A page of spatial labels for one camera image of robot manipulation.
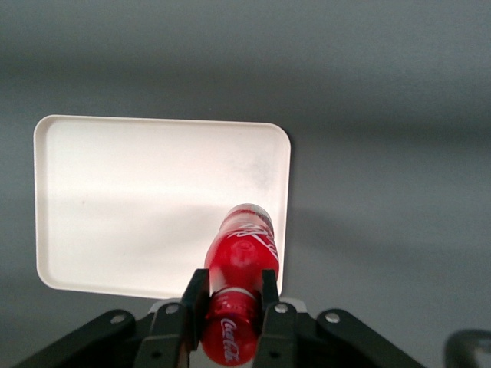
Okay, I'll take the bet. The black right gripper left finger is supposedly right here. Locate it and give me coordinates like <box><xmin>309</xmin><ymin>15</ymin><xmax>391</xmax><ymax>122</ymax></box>
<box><xmin>15</xmin><ymin>268</ymin><xmax>211</xmax><ymax>368</ymax></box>

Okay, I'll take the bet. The cream rectangular tray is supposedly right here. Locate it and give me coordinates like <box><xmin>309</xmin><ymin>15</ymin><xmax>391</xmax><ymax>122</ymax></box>
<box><xmin>32</xmin><ymin>113</ymin><xmax>292</xmax><ymax>301</ymax></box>

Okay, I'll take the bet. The red coke bottle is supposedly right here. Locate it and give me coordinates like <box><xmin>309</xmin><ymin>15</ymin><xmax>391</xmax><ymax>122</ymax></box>
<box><xmin>199</xmin><ymin>203</ymin><xmax>280</xmax><ymax>367</ymax></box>

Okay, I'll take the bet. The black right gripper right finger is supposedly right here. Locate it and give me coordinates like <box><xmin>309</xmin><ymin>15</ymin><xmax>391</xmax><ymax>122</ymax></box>
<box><xmin>251</xmin><ymin>269</ymin><xmax>423</xmax><ymax>368</ymax></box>

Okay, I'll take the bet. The black looped gripper cable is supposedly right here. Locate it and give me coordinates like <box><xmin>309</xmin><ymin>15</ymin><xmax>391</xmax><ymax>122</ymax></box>
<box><xmin>443</xmin><ymin>328</ymin><xmax>491</xmax><ymax>368</ymax></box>

